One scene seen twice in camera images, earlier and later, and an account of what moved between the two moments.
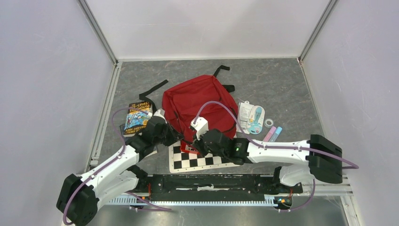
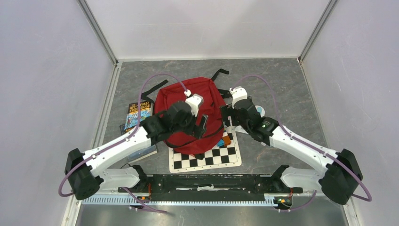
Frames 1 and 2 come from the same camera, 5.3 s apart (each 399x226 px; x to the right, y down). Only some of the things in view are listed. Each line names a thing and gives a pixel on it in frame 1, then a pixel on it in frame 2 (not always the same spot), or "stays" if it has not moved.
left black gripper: [174, 136] to [197, 130]
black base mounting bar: [215, 188] stays
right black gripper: [198, 142] to [227, 110]
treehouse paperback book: [138, 114] stays
